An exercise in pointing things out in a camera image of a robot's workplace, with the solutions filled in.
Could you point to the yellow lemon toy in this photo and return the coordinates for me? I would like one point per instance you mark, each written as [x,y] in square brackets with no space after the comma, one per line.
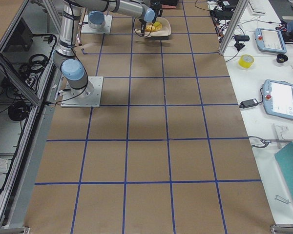
[151,28]

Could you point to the beige hand brush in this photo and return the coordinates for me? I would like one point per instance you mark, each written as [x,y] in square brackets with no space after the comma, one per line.
[140,34]

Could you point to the beige plastic dustpan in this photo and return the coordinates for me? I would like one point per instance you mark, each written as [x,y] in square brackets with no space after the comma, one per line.
[166,28]

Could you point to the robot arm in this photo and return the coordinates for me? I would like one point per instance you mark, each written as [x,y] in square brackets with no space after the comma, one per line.
[97,19]
[64,56]

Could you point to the black lined trash bin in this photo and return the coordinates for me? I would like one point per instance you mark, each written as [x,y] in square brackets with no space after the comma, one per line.
[169,4]

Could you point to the yellow tape roll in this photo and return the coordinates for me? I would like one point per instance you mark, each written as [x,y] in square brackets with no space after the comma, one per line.
[246,61]

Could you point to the upper blue teach pendant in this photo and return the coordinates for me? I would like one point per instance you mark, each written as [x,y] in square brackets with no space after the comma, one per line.
[269,40]

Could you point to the blue teach pendant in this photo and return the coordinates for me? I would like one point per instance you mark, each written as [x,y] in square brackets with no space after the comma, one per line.
[278,98]
[269,40]

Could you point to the small black power brick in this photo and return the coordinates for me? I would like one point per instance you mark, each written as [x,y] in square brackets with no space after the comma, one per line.
[248,103]

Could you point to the small black bowl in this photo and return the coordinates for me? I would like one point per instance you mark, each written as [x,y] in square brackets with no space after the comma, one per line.
[281,58]

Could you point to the lower blue teach pendant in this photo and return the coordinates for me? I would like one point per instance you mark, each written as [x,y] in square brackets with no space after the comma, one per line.
[278,98]

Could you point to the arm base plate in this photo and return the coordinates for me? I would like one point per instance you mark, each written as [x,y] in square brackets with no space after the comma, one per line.
[90,97]
[90,28]

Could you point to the aluminium frame post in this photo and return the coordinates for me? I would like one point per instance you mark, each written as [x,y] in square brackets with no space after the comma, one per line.
[239,11]

